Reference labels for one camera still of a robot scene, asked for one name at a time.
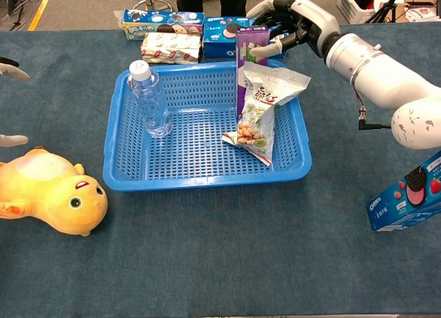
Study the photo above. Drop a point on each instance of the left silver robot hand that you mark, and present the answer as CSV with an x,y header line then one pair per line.
x,y
13,73

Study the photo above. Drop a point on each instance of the tall purple carton box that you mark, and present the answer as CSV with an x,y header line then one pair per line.
x,y
246,42

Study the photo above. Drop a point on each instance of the blue strawberry Oreo box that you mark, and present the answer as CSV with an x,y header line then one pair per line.
x,y
403,207

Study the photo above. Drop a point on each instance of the yellow plush toy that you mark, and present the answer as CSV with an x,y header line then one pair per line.
x,y
51,194

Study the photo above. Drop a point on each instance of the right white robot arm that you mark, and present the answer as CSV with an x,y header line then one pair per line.
x,y
386,76

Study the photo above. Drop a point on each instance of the large blue Oreo box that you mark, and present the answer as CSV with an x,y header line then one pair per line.
x,y
220,47

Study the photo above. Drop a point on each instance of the white red-print cardboard box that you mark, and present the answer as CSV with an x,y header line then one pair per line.
x,y
423,12

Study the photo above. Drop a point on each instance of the white slatted storage basket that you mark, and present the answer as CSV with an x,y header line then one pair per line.
x,y
351,9

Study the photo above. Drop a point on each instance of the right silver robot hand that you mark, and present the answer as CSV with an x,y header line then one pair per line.
x,y
317,21

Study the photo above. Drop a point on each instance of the white red-print wrapped package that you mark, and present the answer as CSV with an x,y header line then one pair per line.
x,y
169,49

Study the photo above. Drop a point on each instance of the person in black trousers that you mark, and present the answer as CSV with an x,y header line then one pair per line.
x,y
210,0

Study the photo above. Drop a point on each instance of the clear plastic water bottle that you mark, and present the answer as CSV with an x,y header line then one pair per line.
x,y
151,104

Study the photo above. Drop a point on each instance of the white peanut snack bag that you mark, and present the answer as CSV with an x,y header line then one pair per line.
x,y
262,100

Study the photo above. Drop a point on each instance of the cartoon face Oreo box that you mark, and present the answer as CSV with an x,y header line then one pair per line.
x,y
155,23

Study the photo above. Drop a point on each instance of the black tripod stand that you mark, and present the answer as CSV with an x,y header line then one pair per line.
x,y
387,6

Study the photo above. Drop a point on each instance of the blue perforated plastic basket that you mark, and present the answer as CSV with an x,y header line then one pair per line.
x,y
200,149

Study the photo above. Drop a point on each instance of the teal table cloth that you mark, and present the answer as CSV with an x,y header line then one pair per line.
x,y
206,256

